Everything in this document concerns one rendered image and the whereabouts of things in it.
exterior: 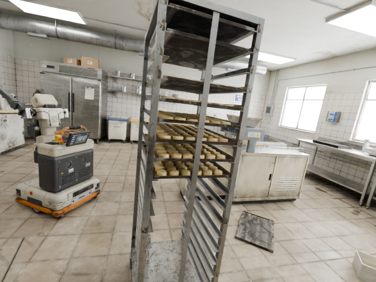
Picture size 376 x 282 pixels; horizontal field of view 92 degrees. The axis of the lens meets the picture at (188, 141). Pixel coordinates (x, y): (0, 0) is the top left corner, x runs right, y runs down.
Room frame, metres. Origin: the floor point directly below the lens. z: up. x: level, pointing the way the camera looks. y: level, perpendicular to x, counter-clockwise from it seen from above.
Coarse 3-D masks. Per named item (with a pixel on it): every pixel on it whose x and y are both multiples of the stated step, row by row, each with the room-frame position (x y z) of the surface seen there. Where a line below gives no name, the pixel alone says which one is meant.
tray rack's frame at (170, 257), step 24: (168, 0) 0.87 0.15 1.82; (192, 0) 0.82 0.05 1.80; (216, 24) 0.86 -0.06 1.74; (240, 120) 0.94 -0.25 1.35; (240, 144) 0.93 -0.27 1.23; (144, 192) 0.77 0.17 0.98; (192, 192) 0.86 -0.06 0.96; (144, 216) 0.77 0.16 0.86; (144, 240) 0.78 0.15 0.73; (168, 240) 1.48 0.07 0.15; (144, 264) 0.78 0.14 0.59; (168, 264) 1.23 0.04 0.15
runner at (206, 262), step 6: (192, 228) 1.30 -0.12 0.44; (192, 234) 1.26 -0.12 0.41; (198, 240) 1.18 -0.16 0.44; (198, 246) 1.15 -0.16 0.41; (204, 252) 1.07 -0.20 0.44; (204, 258) 1.05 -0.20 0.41; (204, 264) 1.00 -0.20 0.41; (210, 264) 0.98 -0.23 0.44; (210, 270) 0.96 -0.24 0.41; (210, 276) 0.92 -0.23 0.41
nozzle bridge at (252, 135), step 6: (228, 132) 2.94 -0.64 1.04; (246, 132) 2.48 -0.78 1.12; (252, 132) 2.51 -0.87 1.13; (258, 132) 2.54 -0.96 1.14; (264, 132) 2.57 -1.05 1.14; (246, 138) 2.49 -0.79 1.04; (252, 138) 2.52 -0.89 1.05; (258, 138) 2.55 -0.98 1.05; (252, 144) 2.53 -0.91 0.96; (246, 150) 2.54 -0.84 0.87; (252, 150) 2.53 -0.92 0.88
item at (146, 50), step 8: (144, 48) 1.35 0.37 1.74; (144, 56) 1.35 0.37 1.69; (144, 64) 1.35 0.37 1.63; (144, 72) 1.35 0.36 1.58; (144, 80) 1.35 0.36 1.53; (144, 88) 1.35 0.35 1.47; (144, 96) 1.35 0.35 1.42; (144, 104) 1.36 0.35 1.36; (136, 168) 1.37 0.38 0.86; (136, 176) 1.35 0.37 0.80; (136, 184) 1.35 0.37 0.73; (136, 192) 1.35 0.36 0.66; (136, 200) 1.35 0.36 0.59; (136, 208) 1.35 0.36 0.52; (136, 216) 1.35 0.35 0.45; (136, 224) 1.36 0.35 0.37
